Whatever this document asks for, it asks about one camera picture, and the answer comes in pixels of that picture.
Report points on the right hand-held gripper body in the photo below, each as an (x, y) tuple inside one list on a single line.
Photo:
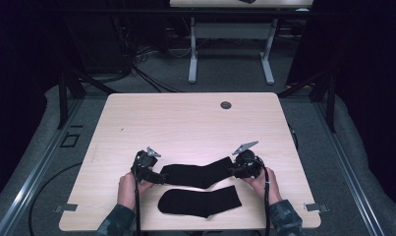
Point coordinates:
[(249, 164)]

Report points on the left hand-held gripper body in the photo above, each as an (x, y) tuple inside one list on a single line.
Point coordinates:
[(145, 164)]

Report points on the black sock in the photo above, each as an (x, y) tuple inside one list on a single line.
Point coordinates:
[(198, 175), (198, 201)]

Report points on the person's left hand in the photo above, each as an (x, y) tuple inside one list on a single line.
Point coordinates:
[(128, 191)]

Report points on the person's right hand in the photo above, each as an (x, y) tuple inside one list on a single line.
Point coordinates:
[(264, 188)]

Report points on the grey round table grommet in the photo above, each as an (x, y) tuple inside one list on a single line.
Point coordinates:
[(225, 105)]

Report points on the white desk with grey legs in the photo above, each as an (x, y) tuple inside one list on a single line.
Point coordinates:
[(231, 31)]

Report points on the grey table edge bracket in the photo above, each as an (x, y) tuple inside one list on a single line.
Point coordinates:
[(315, 207), (66, 207)]

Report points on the aluminium floor rail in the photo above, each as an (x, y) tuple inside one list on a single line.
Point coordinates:
[(38, 170), (346, 167)]

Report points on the black metal frame stand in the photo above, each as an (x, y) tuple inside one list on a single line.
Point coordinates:
[(64, 98), (329, 98)]

